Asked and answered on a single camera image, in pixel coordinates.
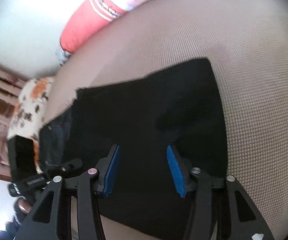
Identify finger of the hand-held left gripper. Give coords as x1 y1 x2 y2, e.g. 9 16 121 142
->
41 157 83 178

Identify person's left hand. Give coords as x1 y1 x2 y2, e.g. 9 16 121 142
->
13 197 36 227

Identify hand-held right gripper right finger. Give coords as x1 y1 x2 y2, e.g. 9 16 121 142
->
166 144 275 240

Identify white floral pillow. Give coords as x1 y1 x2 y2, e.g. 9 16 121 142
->
7 77 56 173

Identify black pants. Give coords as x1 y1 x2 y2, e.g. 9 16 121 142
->
38 58 228 240

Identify pink checkered bolster pillow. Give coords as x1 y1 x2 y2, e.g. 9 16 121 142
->
55 0 262 67

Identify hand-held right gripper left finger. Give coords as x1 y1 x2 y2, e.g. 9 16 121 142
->
14 144 121 240

